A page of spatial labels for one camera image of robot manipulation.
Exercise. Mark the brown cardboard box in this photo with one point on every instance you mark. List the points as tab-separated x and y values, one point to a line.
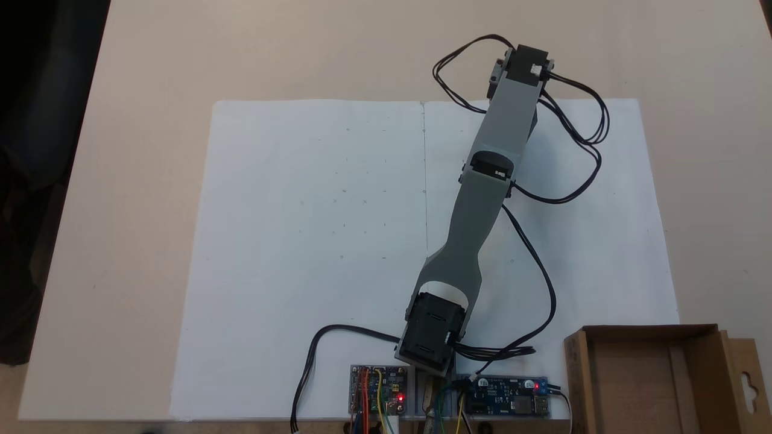
633	386

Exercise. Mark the blue circuit board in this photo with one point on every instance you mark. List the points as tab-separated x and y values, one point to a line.
506	398

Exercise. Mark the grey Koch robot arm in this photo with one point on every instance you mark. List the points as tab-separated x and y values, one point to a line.
476	211

